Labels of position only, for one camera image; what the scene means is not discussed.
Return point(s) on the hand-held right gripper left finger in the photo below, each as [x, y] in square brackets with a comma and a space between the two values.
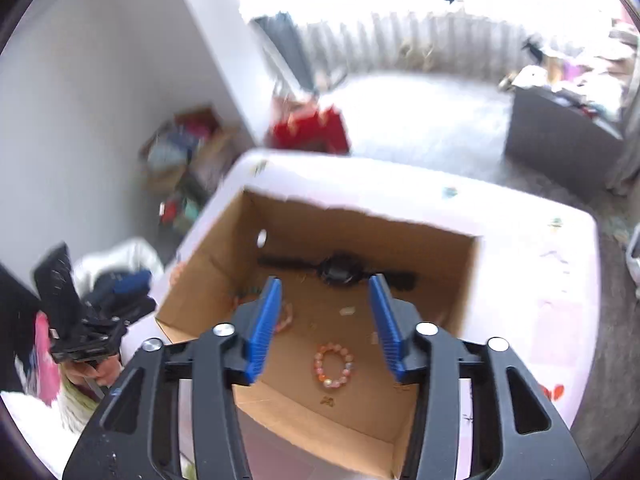
[262, 330]

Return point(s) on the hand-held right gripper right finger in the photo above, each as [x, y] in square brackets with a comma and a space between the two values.
[387, 330]

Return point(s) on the large brown cardboard box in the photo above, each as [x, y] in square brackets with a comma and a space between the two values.
[425, 270]

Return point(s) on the black pink smart watch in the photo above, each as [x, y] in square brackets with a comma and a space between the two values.
[340, 270]

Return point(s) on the person's left forearm green sleeve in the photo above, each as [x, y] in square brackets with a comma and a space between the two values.
[75, 407]

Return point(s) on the person's left hand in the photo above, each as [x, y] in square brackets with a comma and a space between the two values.
[102, 372]

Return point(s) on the pile of clothes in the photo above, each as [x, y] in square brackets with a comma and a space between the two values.
[120, 280]

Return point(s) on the pink cloth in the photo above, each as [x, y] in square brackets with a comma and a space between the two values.
[42, 365]

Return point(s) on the cluttered open cardboard box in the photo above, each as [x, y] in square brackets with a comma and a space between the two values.
[175, 160]

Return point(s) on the red bag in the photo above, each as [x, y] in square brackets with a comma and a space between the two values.
[310, 132]

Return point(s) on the white plastic container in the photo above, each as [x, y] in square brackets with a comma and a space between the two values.
[634, 255]

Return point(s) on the grey cabinet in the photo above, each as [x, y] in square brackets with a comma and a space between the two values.
[560, 135]

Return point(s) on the white railing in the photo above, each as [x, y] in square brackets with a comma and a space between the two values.
[400, 40]

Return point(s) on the grey curtain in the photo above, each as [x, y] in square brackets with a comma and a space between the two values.
[627, 160]

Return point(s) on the clutter pile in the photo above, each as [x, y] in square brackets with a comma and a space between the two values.
[575, 75]

